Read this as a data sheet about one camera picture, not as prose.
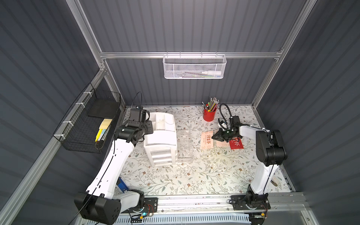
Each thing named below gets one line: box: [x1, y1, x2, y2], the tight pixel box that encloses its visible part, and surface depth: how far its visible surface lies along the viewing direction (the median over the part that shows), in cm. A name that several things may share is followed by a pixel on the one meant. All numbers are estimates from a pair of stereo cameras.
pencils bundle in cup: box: [201, 96, 220, 113], surface depth 104 cm
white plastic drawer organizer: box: [143, 112, 179, 167], surface depth 79 cm
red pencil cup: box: [202, 107, 218, 122], surface depth 113 cm
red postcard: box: [229, 136, 244, 150], surface depth 98 cm
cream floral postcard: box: [200, 130, 214, 150], surface depth 98 cm
